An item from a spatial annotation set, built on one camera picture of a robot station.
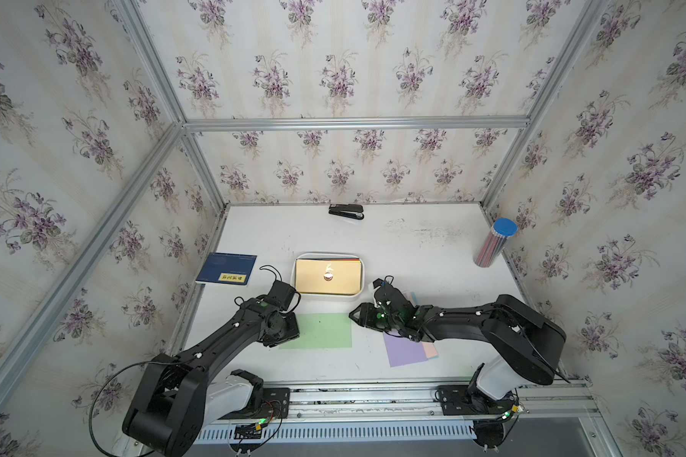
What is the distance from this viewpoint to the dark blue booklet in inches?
38.5

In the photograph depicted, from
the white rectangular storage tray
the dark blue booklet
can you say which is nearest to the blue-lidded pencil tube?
the white rectangular storage tray

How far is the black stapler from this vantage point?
1.17m

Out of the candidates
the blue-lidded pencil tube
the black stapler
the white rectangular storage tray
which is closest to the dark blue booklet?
the white rectangular storage tray

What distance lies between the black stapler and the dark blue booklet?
371 mm

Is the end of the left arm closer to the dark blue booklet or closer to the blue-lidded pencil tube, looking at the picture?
the dark blue booklet
